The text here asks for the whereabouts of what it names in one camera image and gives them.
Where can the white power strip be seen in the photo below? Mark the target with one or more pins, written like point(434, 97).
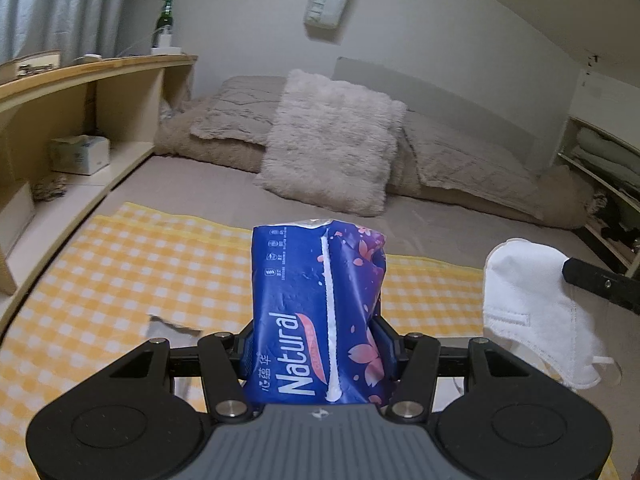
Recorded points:
point(167, 51)

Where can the folded bedding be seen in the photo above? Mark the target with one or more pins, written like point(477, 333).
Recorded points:
point(610, 155)

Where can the small white dish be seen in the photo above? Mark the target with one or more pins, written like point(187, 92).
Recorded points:
point(88, 57)

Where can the dark clothes pile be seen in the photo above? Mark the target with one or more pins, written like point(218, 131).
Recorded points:
point(620, 225)

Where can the wooden box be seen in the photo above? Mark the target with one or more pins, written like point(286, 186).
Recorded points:
point(30, 65)

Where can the beige quilted pillow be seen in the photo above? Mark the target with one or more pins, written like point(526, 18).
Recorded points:
point(235, 110)
point(465, 165)

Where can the beige quilted pillows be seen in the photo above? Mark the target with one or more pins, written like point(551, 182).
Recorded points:
point(210, 145)

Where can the yellow checked blanket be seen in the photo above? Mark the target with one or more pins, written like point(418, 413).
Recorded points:
point(125, 270)

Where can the white plastic packet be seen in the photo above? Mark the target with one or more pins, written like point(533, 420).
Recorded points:
point(170, 325)

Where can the white charger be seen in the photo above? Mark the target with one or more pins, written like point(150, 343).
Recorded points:
point(166, 41)

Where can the white tissue box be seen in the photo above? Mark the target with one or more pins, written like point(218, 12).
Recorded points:
point(80, 155)

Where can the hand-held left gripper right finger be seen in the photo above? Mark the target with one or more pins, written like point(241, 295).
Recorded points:
point(387, 345)

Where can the grey bed sheet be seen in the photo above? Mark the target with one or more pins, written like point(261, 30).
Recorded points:
point(200, 185)

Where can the small white box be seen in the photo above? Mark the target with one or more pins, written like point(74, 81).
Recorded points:
point(15, 220)

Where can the grey curtain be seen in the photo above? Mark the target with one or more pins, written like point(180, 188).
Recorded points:
point(60, 5)

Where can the white bedside shelf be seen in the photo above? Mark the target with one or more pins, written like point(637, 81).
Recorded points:
point(565, 140)

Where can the blue tissue pack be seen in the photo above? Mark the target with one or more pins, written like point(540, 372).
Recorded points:
point(310, 310)

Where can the green glass bottle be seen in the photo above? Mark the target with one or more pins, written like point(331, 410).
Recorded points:
point(166, 17)

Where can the grey headboard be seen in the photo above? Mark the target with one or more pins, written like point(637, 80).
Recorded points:
point(450, 100)

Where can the fluffy white pillow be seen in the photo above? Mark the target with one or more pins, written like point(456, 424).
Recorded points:
point(330, 140)

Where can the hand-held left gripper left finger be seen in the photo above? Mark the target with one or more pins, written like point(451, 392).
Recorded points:
point(243, 355)

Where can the white face mask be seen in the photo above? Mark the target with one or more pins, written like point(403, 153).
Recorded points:
point(530, 300)

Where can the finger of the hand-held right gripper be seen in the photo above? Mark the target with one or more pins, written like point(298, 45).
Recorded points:
point(600, 285)

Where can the black wall fixture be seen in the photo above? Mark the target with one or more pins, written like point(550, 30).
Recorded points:
point(593, 60)

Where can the wooden shelf unit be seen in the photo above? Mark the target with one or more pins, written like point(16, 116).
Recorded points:
point(130, 105)

